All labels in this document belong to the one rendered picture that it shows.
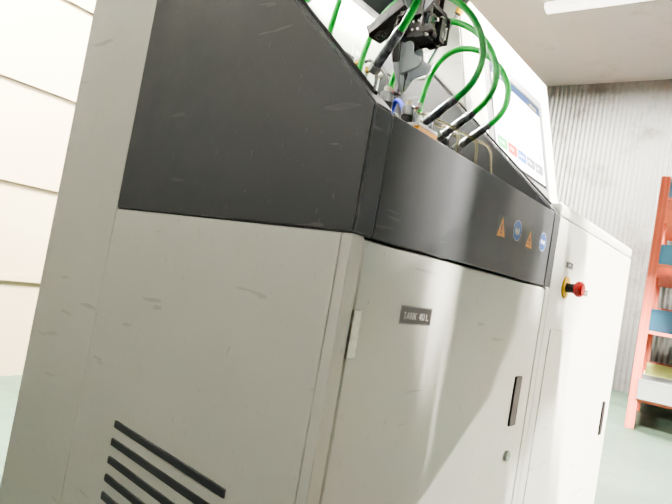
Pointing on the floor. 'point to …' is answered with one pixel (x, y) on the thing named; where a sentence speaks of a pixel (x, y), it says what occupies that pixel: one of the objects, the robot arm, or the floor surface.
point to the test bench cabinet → (218, 363)
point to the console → (557, 312)
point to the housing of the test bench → (77, 253)
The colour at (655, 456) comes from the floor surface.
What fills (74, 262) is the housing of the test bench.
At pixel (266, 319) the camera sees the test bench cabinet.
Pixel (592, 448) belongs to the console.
